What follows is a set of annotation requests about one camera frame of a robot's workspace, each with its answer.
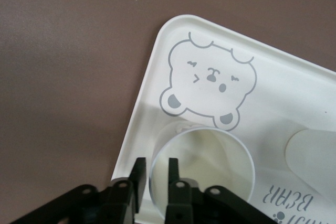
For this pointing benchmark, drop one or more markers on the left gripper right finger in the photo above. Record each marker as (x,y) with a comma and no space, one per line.
(183,203)

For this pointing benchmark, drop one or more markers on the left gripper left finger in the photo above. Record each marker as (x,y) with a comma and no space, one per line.
(115,203)

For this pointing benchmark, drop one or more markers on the white IKEA cup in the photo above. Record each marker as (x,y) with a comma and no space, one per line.
(210,161)

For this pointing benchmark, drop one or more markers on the brown table mat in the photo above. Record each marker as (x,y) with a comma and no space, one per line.
(65,77)

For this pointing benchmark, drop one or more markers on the cream tray with bear print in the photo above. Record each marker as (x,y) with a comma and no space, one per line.
(210,51)

